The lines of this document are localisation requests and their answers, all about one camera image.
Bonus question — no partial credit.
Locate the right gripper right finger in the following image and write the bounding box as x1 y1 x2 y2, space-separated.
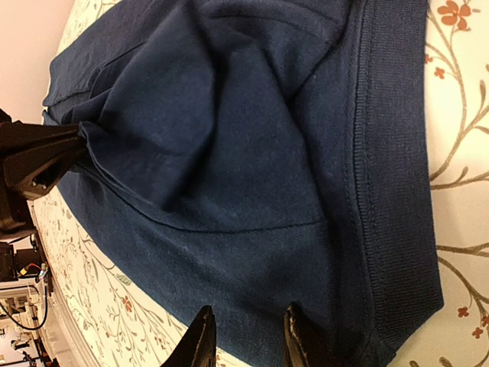
283 303 336 367

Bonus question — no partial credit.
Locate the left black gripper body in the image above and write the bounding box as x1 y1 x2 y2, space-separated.
1 111 36 235

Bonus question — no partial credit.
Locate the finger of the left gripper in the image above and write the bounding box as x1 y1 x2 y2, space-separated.
2 147 86 200
1 121 86 163

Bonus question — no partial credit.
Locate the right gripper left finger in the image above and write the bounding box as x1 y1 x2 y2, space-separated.
161 305 216 367

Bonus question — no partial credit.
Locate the blue garment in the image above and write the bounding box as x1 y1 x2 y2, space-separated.
44 1 443 366

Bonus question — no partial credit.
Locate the floral tablecloth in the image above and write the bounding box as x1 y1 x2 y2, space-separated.
32 1 488 366

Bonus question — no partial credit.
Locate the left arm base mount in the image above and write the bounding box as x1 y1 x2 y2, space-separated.
1 235 53 295

